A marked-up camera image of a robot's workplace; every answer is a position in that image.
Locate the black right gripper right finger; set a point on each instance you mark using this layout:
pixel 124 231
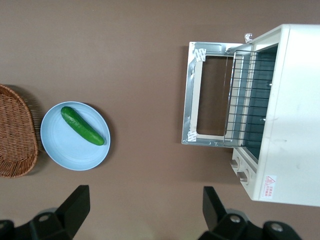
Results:
pixel 217 217

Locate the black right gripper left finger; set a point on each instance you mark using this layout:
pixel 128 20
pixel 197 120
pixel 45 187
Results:
pixel 72 212

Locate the toaster oven glass door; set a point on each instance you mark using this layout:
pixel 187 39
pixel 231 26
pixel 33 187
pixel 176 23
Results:
pixel 191 100

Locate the cream oven knob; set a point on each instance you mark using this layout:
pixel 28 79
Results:
pixel 243 176
pixel 235 162

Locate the white tape strip on door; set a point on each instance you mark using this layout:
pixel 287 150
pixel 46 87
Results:
pixel 200 55
pixel 192 136

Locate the white toaster oven body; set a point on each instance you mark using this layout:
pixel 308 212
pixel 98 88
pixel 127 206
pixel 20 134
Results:
pixel 295 112

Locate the light blue round plate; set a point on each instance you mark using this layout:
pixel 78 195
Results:
pixel 72 152

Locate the red warning sticker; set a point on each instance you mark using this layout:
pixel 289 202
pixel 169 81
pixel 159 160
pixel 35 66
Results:
pixel 269 186

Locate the green cucumber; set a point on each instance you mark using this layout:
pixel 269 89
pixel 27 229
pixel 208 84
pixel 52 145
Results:
pixel 82 126

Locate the oval brown wicker basket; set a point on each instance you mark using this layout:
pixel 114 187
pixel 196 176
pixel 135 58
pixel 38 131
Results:
pixel 15 135

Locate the brown table cover sheet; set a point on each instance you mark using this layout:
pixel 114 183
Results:
pixel 140 75

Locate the crumpled clear tape piece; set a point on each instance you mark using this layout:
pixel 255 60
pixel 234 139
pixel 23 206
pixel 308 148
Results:
pixel 248 37

